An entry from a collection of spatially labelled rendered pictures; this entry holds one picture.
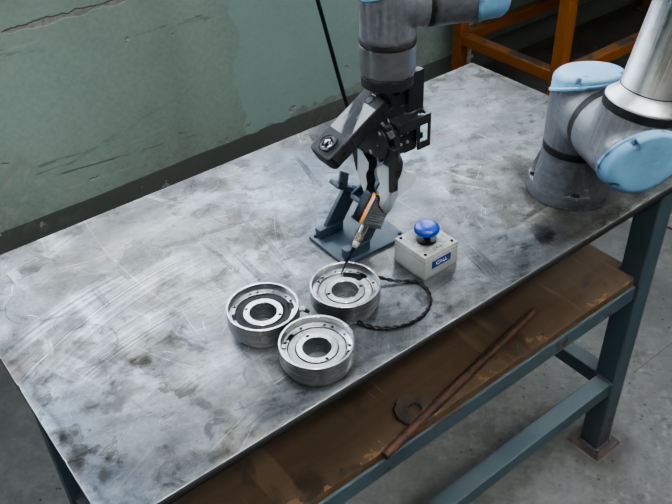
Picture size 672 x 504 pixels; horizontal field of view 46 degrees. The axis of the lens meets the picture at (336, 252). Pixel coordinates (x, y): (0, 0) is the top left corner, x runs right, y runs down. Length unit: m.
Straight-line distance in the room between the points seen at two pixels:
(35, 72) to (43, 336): 1.47
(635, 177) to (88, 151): 1.93
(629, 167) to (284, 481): 0.71
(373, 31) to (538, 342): 0.73
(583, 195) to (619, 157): 0.21
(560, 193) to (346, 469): 0.58
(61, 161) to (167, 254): 1.44
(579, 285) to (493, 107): 0.41
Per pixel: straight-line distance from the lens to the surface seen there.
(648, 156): 1.23
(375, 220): 1.16
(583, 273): 1.68
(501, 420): 2.10
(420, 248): 1.22
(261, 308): 1.16
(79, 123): 2.70
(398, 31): 1.01
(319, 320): 1.11
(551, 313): 1.57
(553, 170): 1.40
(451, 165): 1.51
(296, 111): 3.14
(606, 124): 1.24
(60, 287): 1.31
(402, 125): 1.08
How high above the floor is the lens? 1.59
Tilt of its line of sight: 38 degrees down
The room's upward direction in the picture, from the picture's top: 3 degrees counter-clockwise
